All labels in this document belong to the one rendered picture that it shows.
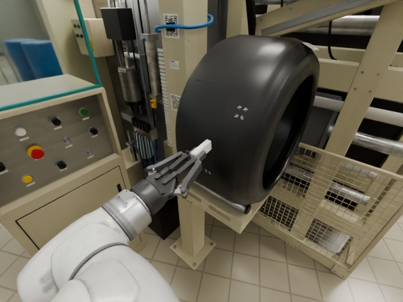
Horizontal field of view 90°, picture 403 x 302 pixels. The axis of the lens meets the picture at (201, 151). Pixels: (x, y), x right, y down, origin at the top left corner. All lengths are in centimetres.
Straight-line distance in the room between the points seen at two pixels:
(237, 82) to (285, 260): 153
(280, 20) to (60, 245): 103
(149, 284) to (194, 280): 139
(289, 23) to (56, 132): 108
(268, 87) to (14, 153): 95
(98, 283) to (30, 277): 15
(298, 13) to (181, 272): 165
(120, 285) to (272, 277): 154
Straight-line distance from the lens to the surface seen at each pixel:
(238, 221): 87
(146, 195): 42
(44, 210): 118
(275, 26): 106
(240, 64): 59
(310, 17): 101
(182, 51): 83
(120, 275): 30
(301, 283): 181
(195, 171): 47
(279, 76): 56
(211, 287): 167
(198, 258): 174
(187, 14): 83
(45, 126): 106
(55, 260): 40
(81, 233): 40
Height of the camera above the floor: 155
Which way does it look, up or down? 34 degrees down
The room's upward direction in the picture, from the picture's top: straight up
